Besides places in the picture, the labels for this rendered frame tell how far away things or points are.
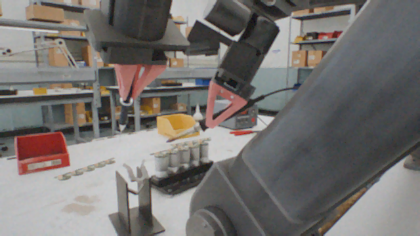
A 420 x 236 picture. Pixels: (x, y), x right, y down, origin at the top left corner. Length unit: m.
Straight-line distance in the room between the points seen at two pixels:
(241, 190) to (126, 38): 0.20
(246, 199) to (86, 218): 0.34
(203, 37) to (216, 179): 0.33
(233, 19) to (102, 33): 0.22
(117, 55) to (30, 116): 4.62
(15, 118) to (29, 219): 4.39
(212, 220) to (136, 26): 0.20
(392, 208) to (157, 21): 0.45
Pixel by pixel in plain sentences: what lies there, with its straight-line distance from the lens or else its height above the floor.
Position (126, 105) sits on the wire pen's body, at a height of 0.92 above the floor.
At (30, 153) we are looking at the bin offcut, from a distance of 0.81.
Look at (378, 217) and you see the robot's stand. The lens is 0.50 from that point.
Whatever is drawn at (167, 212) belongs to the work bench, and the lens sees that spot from 0.45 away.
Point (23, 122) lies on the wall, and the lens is 4.89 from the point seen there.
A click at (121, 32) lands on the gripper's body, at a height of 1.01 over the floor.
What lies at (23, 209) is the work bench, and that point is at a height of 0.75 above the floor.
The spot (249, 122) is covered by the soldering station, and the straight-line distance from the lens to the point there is 1.02.
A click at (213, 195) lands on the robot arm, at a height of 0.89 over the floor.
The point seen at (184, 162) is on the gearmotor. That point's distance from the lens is 0.55.
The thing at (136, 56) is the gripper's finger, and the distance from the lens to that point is 0.30.
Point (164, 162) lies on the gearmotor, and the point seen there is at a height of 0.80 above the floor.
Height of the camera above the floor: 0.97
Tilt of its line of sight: 11 degrees down
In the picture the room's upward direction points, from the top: straight up
